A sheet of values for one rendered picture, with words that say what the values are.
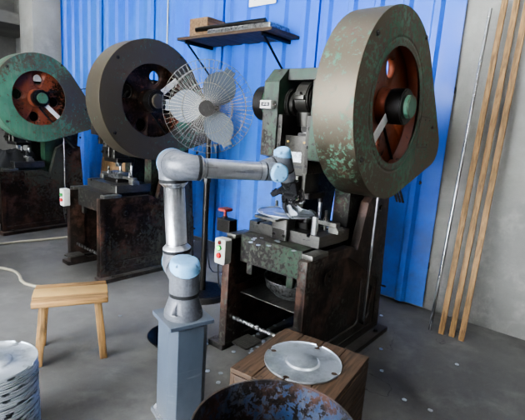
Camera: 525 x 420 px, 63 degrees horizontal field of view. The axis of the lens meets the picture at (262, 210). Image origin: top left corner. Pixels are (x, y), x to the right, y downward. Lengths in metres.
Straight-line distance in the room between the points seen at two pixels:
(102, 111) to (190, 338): 1.73
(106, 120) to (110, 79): 0.26
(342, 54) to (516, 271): 1.93
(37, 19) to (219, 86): 4.43
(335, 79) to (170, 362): 1.25
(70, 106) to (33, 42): 2.11
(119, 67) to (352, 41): 1.73
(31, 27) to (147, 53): 3.81
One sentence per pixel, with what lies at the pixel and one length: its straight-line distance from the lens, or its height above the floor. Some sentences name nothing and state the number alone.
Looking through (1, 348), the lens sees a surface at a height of 0.31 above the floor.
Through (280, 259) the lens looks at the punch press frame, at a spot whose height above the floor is 0.57.
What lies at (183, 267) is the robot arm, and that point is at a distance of 1.64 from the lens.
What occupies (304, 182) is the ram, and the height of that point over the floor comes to 0.94.
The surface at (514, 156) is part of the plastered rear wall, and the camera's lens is 3.05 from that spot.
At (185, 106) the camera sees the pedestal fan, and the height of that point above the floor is 1.30.
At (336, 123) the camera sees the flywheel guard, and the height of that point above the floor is 1.23.
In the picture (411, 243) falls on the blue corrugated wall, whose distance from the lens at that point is 3.23.
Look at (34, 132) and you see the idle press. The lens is 4.65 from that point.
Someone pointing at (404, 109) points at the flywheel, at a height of 1.31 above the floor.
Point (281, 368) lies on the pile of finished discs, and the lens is 1.64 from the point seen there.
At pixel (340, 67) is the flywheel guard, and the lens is 1.71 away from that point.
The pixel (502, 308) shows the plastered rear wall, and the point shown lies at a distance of 3.21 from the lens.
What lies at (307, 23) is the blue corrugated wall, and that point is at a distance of 3.72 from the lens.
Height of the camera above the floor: 1.20
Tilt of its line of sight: 11 degrees down
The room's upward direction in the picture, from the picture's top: 4 degrees clockwise
